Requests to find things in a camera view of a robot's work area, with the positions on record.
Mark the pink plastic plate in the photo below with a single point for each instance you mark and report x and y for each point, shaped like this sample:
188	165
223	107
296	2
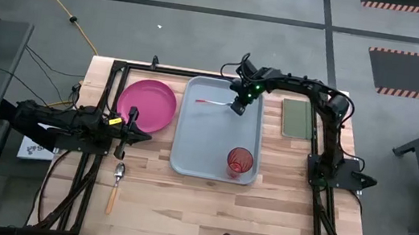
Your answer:
150	101

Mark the white paper scrap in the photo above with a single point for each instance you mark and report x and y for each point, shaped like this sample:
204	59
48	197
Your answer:
159	26

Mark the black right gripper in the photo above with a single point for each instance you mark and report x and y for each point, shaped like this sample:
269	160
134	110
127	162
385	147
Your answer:
251	90

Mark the gray plastic tray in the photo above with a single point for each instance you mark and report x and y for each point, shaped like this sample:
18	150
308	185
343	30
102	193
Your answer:
206	145

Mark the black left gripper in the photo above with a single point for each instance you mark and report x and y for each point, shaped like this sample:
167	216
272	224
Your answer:
116	129

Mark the black frame clamp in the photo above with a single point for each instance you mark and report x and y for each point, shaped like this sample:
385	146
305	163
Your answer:
154	62

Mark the orange faceted plastic cup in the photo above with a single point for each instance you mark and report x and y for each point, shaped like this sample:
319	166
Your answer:
240	160

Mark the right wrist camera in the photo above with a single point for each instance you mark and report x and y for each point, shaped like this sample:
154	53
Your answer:
249	70

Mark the black aluminium table frame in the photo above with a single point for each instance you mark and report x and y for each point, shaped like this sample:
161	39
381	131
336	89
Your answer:
159	69

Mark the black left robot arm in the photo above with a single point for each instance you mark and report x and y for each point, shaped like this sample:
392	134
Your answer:
71	119

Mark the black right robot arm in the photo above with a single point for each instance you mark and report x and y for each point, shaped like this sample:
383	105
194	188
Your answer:
299	84

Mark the white booklet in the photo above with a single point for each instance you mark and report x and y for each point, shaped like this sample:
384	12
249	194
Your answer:
32	151

